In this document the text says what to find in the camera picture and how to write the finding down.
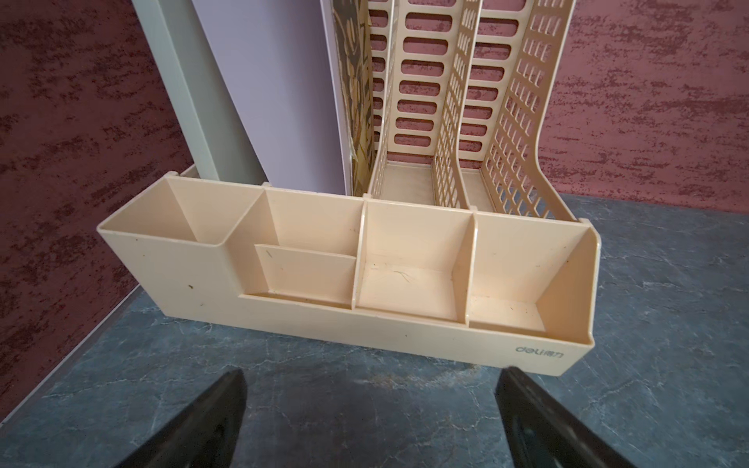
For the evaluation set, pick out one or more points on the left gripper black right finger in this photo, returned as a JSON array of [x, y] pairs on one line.
[[540, 432]]

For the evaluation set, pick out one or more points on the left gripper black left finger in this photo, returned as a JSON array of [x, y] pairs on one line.
[[203, 434]]

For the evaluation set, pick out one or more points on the beige plastic file organizer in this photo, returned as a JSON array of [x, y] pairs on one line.
[[461, 249]]

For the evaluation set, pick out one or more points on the lilac folder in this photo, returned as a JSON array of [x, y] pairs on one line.
[[274, 58]]

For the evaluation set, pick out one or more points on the beige cardboard folder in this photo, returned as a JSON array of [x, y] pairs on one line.
[[217, 141]]

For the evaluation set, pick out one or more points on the brown patterned booklet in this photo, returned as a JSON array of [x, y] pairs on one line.
[[352, 31]]

